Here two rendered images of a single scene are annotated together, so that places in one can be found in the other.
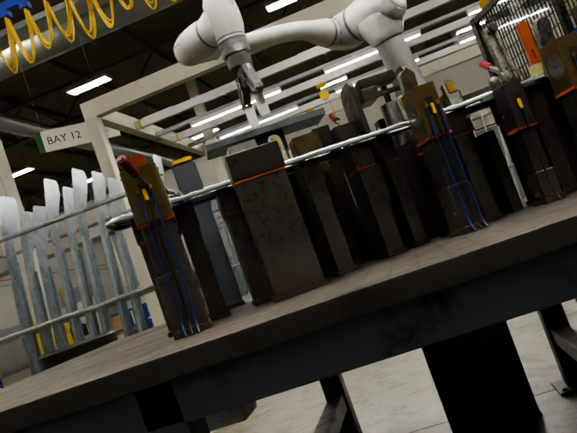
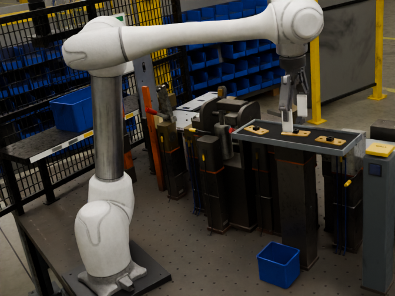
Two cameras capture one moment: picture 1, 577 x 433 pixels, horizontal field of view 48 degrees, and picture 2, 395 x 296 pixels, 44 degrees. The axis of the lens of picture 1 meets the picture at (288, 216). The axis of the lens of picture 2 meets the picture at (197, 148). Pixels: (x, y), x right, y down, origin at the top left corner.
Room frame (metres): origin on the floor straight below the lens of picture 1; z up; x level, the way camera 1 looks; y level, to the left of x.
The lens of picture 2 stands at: (3.07, 0.84, 1.73)
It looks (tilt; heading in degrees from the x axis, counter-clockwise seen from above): 22 degrees down; 229
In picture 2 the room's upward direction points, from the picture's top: 7 degrees counter-clockwise
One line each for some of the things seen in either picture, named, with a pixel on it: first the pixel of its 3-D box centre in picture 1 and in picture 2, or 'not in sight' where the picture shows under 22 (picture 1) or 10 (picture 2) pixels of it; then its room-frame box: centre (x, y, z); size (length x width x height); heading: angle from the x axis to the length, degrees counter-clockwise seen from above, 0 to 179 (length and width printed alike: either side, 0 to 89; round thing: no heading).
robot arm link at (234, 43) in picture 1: (234, 48); (291, 44); (1.93, -0.02, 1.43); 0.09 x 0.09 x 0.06
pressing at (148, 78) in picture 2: not in sight; (145, 80); (1.74, -1.01, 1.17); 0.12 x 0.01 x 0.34; 8
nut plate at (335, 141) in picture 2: not in sight; (330, 139); (1.93, 0.10, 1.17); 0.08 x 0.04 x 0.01; 93
